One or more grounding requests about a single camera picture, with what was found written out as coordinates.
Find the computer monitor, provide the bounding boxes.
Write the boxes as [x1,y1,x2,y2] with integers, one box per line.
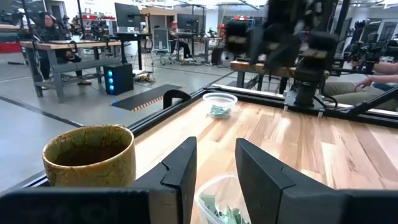
[114,2,141,29]
[176,13,200,31]

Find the wooden top bench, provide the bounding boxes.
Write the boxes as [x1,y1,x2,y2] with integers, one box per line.
[229,59,298,94]

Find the black computer tower blue lights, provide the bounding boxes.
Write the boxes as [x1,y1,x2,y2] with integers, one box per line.
[103,63,135,96]

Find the green white sweetener packet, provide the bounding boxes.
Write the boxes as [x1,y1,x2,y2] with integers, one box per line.
[217,207,249,224]
[208,105,231,118]
[200,193,218,215]

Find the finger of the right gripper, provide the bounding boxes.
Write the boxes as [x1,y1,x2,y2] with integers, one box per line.
[266,34,301,72]
[248,28,265,65]

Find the red storage box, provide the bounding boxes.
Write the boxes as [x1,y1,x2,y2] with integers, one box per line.
[0,41,22,54]

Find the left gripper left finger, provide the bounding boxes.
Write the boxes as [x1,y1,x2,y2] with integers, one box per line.
[132,136,198,224]

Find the olive brown ceramic mug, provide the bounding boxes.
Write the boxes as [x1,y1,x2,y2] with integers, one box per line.
[42,124,137,188]

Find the wooden workbench with grey frame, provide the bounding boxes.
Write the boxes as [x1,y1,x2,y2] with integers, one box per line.
[19,39,123,104]

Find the black aluminium extrusion frame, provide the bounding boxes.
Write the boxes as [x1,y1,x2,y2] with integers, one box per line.
[0,83,398,195]

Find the clear plastic container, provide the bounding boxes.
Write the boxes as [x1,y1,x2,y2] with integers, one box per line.
[194,172,253,224]
[202,91,239,119]

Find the grey office chair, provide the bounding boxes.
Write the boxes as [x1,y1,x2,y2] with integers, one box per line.
[151,27,177,66]

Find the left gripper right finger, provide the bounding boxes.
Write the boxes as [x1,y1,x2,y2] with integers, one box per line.
[234,138,346,224]

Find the person's hand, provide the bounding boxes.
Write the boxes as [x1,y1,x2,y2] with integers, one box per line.
[354,76,374,91]

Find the black frame clamp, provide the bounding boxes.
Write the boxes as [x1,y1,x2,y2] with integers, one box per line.
[162,89,192,110]

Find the person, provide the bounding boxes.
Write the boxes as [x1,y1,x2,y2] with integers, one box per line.
[169,20,192,59]
[322,60,398,112]
[36,11,93,86]

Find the black desk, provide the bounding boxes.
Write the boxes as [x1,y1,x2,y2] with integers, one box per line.
[114,32,153,72]

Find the black mat with hazard stripes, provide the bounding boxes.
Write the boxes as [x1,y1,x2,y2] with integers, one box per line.
[111,83,185,112]

